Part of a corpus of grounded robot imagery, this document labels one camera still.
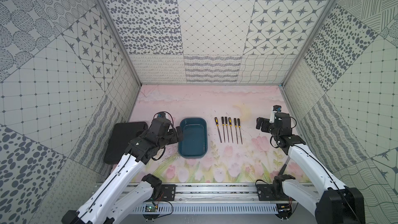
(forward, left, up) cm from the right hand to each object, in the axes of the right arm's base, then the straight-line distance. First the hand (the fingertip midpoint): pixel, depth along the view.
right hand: (266, 122), depth 86 cm
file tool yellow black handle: (+5, +27, -12) cm, 30 cm away
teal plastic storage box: (-8, +41, -11) cm, 43 cm away
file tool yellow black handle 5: (+5, +15, -11) cm, 20 cm away
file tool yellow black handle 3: (+5, +21, -12) cm, 24 cm away
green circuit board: (-40, +60, -13) cm, 73 cm away
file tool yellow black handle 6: (+5, +13, -12) cm, 18 cm away
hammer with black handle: (-21, -8, -13) cm, 26 cm away
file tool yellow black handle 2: (+7, +23, -12) cm, 27 cm away
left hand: (-10, +49, +8) cm, 51 cm away
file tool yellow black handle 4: (+5, +18, -12) cm, 22 cm away
